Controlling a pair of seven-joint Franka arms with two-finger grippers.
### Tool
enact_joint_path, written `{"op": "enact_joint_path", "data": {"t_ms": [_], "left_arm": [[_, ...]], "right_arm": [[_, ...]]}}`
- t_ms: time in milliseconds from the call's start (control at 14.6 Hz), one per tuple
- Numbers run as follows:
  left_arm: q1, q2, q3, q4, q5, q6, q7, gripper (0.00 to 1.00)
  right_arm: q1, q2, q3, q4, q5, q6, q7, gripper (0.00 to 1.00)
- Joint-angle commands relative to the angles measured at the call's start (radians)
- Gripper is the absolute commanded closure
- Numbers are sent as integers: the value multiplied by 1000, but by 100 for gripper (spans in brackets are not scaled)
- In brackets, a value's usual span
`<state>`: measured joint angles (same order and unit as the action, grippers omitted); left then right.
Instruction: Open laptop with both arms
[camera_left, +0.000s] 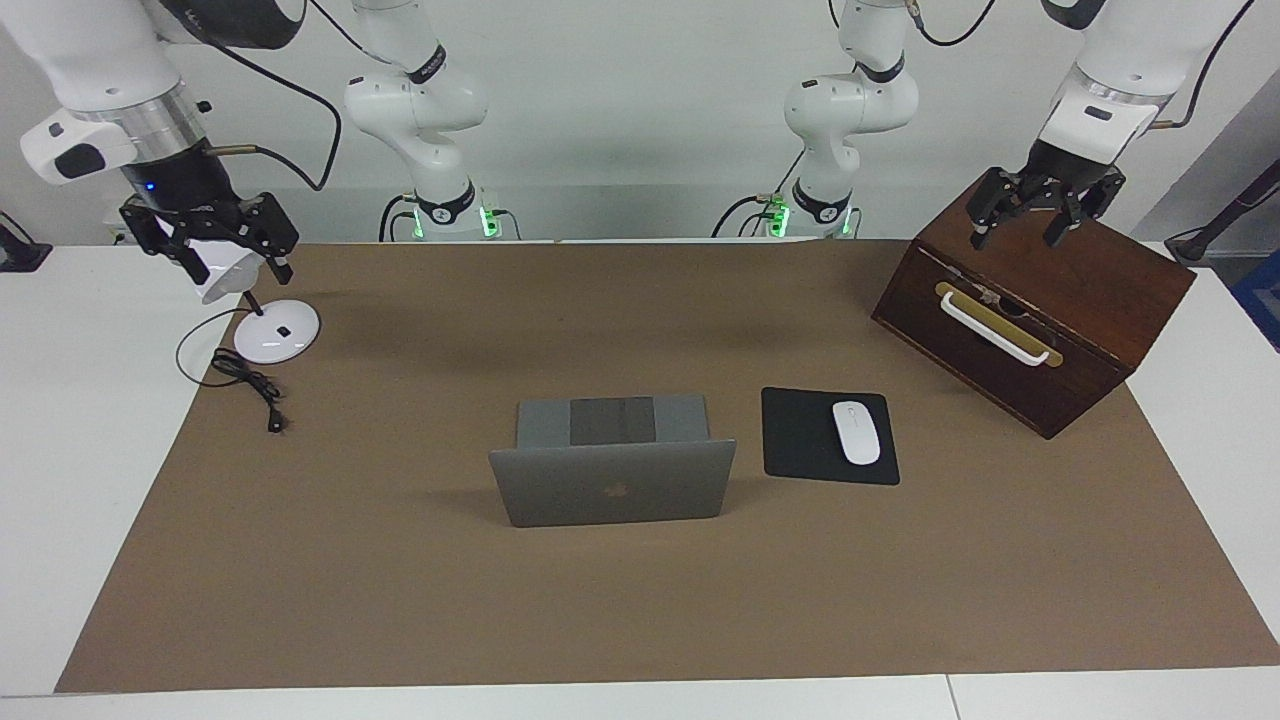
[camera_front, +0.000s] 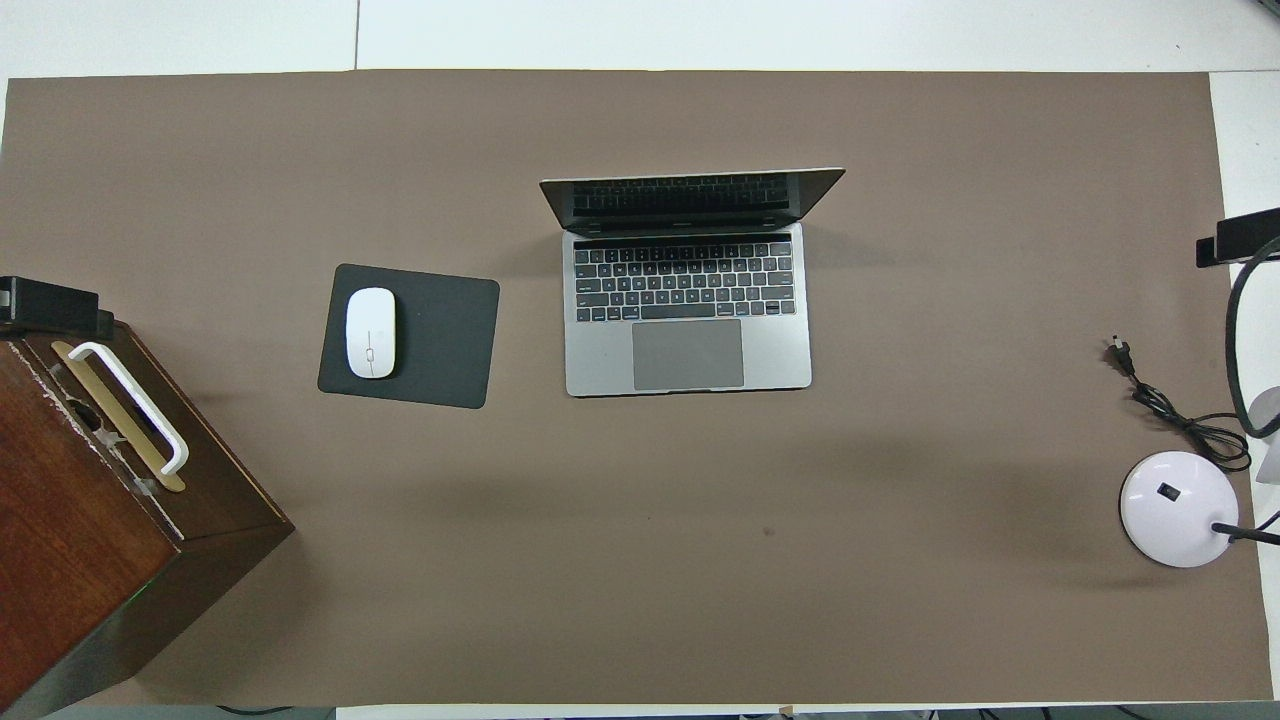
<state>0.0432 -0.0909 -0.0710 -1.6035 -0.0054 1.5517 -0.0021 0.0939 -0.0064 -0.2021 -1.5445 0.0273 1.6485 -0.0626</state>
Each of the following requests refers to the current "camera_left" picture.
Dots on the white desk lamp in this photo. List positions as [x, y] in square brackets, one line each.
[275, 335]

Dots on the blue crate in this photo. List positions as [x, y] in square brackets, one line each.
[1262, 300]

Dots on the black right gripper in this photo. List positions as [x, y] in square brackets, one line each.
[185, 185]

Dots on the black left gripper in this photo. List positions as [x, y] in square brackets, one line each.
[1055, 175]

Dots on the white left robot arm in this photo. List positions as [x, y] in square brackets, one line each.
[1150, 40]

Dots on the silver grey laptop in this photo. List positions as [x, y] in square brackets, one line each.
[610, 485]

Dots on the black mouse pad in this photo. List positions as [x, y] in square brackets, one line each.
[795, 440]

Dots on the white computer mouse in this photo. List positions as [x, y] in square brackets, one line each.
[856, 432]

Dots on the dark brown wooden box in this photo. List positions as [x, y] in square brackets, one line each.
[1100, 300]

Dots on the black stand leg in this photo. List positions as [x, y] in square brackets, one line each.
[1215, 225]

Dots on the black clamp mount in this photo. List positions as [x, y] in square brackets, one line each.
[20, 255]

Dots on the brown table mat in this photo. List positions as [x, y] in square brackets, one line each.
[400, 600]

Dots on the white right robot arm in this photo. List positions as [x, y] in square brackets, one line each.
[90, 50]

